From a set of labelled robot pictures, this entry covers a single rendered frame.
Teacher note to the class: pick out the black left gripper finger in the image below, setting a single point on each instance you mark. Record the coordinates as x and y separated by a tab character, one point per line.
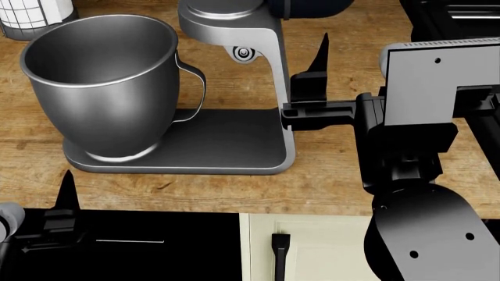
67	202

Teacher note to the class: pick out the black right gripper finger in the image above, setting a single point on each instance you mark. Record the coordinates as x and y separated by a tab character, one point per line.
314	85

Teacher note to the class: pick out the dark stand mixer head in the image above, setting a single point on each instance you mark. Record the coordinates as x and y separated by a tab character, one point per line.
312	7

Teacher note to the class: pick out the grey mixer lock knob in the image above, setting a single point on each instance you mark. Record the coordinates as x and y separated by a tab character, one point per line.
243	53

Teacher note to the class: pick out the grey stand mixer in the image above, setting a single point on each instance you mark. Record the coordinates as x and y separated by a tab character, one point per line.
234	140

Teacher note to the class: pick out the black dishwasher front panel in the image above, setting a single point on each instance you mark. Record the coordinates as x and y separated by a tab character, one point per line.
156	257

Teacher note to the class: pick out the cream cabinet door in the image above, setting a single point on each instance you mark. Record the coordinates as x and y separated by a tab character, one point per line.
324	251

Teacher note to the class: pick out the black countertop appliance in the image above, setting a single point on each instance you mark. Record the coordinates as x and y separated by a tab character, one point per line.
449	20

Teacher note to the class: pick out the white roll in basket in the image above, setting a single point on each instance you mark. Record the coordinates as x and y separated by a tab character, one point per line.
35	11

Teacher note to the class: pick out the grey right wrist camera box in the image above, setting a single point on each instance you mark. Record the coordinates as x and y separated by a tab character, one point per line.
418	87

